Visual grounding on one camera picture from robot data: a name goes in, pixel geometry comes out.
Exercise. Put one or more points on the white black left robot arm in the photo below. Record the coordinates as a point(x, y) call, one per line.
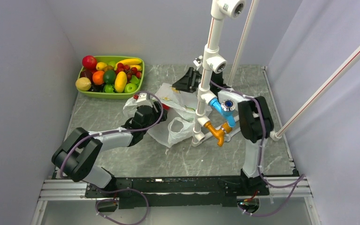
point(77, 155)

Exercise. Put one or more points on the green fake lime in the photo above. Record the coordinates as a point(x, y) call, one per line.
point(109, 77)

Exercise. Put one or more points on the orange brass faucet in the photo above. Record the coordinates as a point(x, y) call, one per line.
point(219, 133)

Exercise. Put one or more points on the white diagonal corner pipe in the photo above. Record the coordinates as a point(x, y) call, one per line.
point(335, 76)

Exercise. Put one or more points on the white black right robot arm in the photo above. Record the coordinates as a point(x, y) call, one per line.
point(251, 114)

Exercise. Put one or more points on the yellow fake mango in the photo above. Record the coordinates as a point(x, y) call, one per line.
point(120, 82)

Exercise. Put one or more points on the yellow fake banana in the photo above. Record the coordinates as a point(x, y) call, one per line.
point(129, 61)

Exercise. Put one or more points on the red fake cherry tomatoes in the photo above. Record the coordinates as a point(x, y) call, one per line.
point(130, 70)

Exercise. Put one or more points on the dark red fake apple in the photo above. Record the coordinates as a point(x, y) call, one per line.
point(88, 74)

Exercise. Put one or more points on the blue plastic faucet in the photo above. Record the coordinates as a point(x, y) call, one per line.
point(225, 108)

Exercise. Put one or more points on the green fake apple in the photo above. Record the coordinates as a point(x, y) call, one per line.
point(130, 88)

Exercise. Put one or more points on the pale yellow fake lemon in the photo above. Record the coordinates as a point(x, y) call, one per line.
point(83, 84)

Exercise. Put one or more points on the white PVC pipe frame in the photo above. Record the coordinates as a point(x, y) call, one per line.
point(212, 60)

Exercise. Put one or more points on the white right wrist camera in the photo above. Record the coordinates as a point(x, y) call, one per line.
point(198, 62)

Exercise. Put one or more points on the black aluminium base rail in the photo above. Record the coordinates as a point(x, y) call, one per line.
point(177, 191)

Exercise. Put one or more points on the orange fake orange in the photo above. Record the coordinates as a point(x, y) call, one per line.
point(98, 77)

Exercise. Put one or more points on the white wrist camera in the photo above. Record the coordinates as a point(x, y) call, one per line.
point(142, 99)
point(198, 62)

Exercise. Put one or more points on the white printed plastic bag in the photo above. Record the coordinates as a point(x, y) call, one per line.
point(180, 116)

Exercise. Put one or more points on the red fake fruit in bag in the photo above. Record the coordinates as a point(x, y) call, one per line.
point(166, 107)

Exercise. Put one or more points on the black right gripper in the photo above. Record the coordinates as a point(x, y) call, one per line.
point(186, 84)

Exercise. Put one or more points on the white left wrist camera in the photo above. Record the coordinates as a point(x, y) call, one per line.
point(142, 99)

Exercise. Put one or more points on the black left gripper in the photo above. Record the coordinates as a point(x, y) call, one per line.
point(157, 114)

